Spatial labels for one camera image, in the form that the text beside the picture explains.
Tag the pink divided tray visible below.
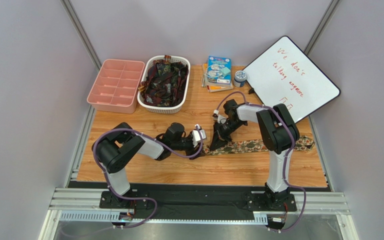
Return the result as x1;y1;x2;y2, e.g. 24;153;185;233
86;59;145;114

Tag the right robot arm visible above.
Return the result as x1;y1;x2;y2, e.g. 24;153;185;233
209;99;300;209

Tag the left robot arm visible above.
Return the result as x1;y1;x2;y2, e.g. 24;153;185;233
91;122;207;208

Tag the white dry-erase board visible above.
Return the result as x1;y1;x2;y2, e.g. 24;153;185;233
244;35;341;123

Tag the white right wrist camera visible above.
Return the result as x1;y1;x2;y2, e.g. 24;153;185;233
212;109;227;124

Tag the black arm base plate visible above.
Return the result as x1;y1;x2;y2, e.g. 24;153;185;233
68;180;331;221

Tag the aluminium rail frame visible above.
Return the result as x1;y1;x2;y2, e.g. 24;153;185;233
39;182;359;240

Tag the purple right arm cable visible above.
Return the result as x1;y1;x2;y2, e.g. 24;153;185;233
213;91;307;233

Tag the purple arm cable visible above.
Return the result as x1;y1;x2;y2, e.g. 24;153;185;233
213;91;307;233
92;124;206;230

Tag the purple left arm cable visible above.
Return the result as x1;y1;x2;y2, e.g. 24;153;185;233
92;124;206;230

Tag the white perforated basket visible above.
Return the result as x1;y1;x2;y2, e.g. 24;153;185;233
137;55;191;114

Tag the blue packaged book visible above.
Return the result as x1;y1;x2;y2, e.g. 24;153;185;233
204;55;232;86

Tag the patterned paisley necktie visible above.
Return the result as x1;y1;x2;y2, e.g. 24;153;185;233
201;135;316;156

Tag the pile of dark ties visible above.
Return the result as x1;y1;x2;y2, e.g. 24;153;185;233
139;59;189;108

